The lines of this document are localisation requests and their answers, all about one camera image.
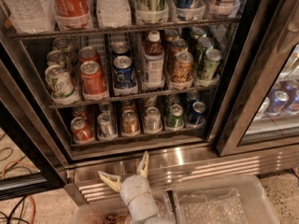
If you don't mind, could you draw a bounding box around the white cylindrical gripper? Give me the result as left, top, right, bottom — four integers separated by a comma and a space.
98, 151, 159, 224

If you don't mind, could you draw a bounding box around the orange soda can front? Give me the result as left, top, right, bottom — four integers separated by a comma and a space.
121, 110, 140, 136

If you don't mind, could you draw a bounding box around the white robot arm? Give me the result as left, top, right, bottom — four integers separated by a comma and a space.
98, 151, 173, 224

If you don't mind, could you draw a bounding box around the silver can bottom shelf front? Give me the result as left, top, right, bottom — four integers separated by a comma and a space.
97, 113, 118, 140

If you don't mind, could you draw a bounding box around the white can bottom shelf front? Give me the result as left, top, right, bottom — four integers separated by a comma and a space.
144, 106, 162, 133

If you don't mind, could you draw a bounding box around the red can bottom shelf front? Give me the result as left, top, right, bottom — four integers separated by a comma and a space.
70, 117, 94, 144

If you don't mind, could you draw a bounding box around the red can shelf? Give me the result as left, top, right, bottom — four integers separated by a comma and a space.
78, 47, 100, 63
80, 61, 108, 101
70, 117, 94, 144

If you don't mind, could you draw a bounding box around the orange can bottom shelf rear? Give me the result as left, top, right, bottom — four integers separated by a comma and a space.
121, 100, 136, 112

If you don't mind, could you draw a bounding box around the green can bottom shelf front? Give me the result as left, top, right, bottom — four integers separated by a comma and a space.
165, 104, 184, 129

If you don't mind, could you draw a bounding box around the blue can bottom shelf front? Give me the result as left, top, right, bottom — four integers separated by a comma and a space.
187, 102, 206, 125

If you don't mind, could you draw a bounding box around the blue can shelf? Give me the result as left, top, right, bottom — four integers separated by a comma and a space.
111, 42, 131, 59
187, 102, 206, 125

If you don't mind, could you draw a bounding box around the blue pepsi can middle front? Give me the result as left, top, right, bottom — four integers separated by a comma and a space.
112, 56, 138, 96

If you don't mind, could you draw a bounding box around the red can middle shelf front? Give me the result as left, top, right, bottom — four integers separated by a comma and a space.
80, 61, 108, 101

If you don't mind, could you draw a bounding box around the green white can middle front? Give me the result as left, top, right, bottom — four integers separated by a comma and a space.
45, 64, 78, 105

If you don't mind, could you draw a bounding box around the brown root beer can front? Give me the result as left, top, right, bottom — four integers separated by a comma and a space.
169, 51, 193, 90

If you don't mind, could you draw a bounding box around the green can middle right front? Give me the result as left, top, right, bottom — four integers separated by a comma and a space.
197, 49, 222, 81

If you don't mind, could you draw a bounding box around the red can middle shelf rear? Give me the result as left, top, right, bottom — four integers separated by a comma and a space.
78, 47, 100, 63

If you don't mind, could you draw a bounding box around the blue can middle shelf rear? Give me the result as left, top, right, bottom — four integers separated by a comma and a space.
111, 42, 131, 59

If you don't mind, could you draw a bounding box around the fridge glass door right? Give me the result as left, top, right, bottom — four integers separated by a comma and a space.
217, 0, 299, 156

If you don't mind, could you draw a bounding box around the white label bottle top shelf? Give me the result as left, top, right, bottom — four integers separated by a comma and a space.
96, 0, 131, 28

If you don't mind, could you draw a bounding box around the red cola bottle top shelf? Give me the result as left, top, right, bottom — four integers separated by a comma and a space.
54, 0, 93, 31

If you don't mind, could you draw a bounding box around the left clear plastic bin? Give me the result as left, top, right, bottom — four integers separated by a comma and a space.
70, 189, 177, 224

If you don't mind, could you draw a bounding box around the clear plastic bin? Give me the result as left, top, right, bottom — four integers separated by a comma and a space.
172, 175, 280, 224
70, 189, 177, 224

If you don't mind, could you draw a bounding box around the right clear plastic bin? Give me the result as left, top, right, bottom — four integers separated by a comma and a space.
172, 175, 280, 224

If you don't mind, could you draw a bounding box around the brown tea bottle white label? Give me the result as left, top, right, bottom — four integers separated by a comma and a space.
142, 30, 164, 89

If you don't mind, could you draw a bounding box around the clear water bottle top left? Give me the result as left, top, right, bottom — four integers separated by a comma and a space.
4, 0, 55, 34

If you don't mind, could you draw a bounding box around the orange cable on floor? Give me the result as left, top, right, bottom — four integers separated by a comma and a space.
0, 160, 37, 224

